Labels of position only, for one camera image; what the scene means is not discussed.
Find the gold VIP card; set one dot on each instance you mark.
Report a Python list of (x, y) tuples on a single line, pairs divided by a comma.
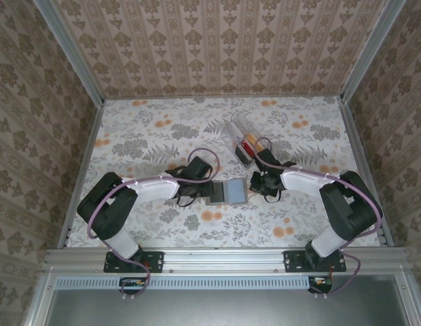
[(256, 141)]

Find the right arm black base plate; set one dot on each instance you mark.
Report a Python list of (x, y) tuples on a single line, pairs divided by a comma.
[(292, 261)]

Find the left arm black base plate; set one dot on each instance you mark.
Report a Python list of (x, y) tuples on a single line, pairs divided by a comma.
[(156, 261)]

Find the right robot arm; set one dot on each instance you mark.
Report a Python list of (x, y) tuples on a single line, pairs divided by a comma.
[(298, 180)]

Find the black connector box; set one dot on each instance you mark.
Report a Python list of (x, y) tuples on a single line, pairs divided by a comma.
[(132, 283), (319, 283)]

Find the black VIP card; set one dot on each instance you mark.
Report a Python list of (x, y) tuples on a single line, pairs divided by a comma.
[(219, 193), (244, 158)]

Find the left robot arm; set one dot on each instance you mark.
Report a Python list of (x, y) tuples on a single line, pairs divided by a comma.
[(152, 188)]

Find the grey metal panel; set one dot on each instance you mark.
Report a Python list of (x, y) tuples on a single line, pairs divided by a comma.
[(214, 309)]

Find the red VIP card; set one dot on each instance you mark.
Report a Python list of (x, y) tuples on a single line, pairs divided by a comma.
[(248, 146)]

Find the aluminium side rail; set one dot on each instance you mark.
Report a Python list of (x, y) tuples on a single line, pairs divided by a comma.
[(353, 136), (91, 136)]

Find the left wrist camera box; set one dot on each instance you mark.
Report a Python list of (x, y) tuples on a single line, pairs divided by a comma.
[(200, 166)]

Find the black and white clamp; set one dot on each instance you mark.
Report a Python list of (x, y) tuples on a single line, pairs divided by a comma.
[(266, 158)]

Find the aluminium frame post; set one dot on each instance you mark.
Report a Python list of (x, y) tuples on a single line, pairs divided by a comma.
[(373, 51), (68, 51)]

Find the aluminium cross rail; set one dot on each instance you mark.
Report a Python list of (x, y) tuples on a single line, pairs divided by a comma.
[(224, 259)]

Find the floral table cover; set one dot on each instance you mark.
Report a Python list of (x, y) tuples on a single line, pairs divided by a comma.
[(163, 136)]

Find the beige card holder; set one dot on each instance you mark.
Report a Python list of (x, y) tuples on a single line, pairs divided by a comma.
[(236, 192)]

